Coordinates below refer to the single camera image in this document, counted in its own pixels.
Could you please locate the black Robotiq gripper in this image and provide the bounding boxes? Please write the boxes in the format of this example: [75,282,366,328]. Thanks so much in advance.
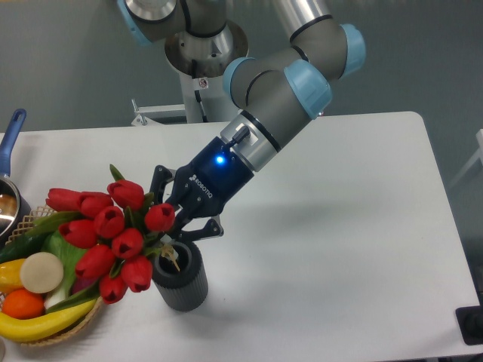
[149,137,254,244]

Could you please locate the red tulip bouquet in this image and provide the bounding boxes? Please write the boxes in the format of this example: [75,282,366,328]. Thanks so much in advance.
[33,165,176,313]

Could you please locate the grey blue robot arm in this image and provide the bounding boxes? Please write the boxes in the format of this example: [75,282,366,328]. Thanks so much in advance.
[117,1,366,244]

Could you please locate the dark grey ribbed vase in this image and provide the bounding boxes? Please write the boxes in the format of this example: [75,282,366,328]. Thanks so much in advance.
[152,242,208,311]

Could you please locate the purple sweet potato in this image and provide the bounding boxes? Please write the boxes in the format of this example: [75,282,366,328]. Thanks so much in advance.
[71,278,97,295]

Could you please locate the green bok choy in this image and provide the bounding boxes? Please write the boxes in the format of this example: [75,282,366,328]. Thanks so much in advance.
[42,232,86,309]

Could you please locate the green cucumber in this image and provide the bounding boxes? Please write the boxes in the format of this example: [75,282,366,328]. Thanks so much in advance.
[1,228,52,263]

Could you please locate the beige round disc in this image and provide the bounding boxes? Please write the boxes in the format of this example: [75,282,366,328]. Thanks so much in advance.
[20,252,63,294]

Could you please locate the woven wicker basket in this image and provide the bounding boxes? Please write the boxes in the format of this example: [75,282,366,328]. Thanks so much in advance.
[0,204,105,347]

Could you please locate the yellow bell pepper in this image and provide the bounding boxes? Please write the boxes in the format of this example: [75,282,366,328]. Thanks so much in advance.
[0,259,26,295]

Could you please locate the orange fruit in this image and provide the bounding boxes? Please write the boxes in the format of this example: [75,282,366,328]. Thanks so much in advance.
[2,289,45,320]

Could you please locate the yellow banana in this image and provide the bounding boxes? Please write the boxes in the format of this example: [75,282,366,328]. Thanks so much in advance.
[1,299,97,342]

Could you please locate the black device at edge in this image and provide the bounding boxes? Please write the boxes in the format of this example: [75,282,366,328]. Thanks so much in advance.
[455,305,482,345]

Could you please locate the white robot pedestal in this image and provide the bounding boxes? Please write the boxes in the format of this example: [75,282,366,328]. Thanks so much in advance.
[131,18,269,127]

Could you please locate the blue handled saucepan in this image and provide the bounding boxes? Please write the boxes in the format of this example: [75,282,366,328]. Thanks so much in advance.
[1,109,31,248]

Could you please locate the white frame at right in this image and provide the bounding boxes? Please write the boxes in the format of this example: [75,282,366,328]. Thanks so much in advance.
[449,129,482,190]

